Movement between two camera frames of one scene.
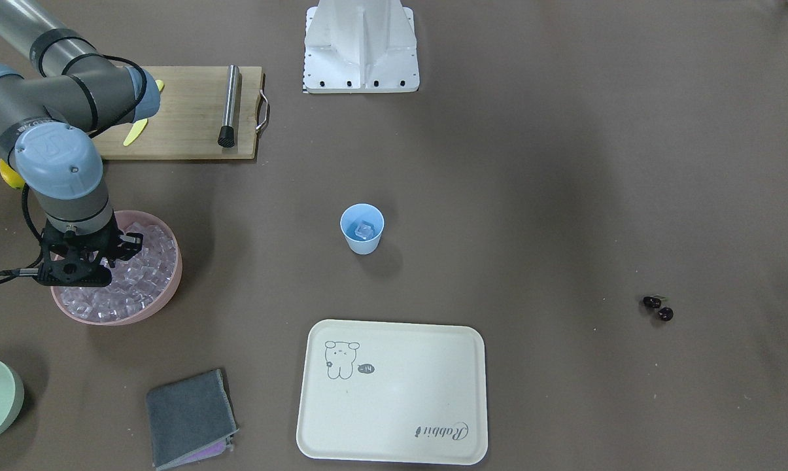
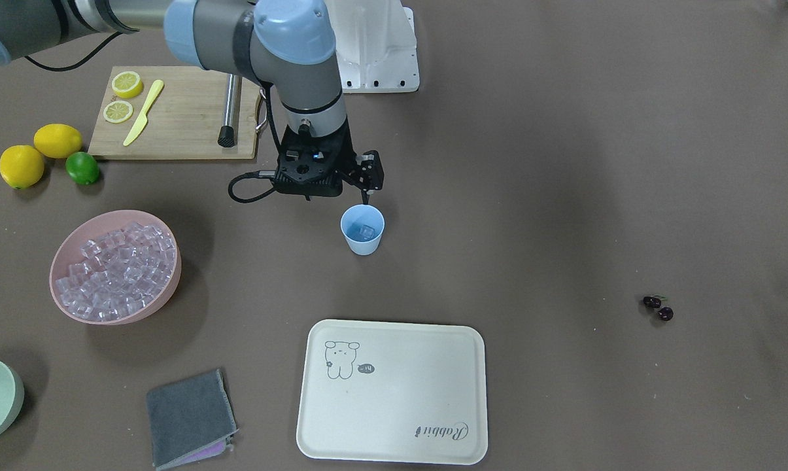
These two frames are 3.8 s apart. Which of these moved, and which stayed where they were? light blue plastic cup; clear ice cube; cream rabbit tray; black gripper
Moved: black gripper
Stayed: cream rabbit tray; light blue plastic cup; clear ice cube
